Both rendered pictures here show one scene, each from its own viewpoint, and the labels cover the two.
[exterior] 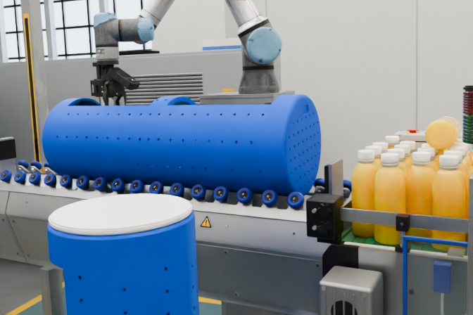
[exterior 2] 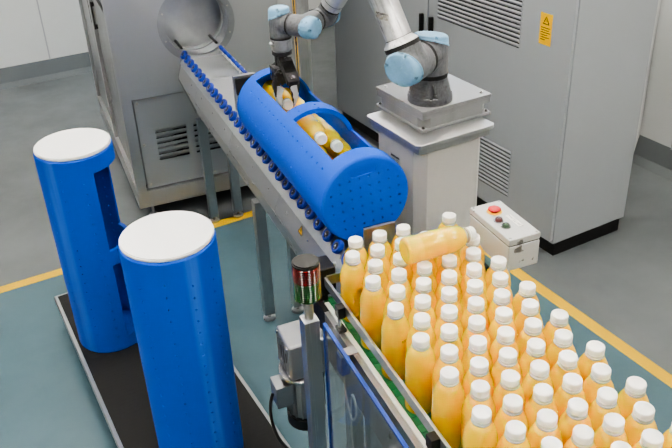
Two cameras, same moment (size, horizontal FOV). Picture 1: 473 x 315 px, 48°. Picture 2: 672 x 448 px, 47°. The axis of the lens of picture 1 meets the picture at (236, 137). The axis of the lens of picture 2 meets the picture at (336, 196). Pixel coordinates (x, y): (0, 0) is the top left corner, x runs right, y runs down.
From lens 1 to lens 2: 170 cm
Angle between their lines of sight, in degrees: 44
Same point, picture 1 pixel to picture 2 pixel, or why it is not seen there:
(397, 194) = (347, 287)
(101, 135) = (258, 125)
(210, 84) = (529, 2)
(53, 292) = (259, 220)
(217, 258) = not seen: hidden behind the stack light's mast
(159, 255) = (158, 278)
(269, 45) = (403, 72)
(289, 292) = not seen: hidden behind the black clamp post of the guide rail
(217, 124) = (301, 160)
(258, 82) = (417, 93)
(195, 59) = not seen: outside the picture
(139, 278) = (147, 287)
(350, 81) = not seen: outside the picture
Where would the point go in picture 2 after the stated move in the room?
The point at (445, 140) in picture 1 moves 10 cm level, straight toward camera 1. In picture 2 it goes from (407, 257) to (374, 269)
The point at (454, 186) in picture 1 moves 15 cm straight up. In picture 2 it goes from (364, 304) to (363, 253)
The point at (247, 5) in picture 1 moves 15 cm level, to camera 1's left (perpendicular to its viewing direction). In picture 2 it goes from (388, 25) to (350, 18)
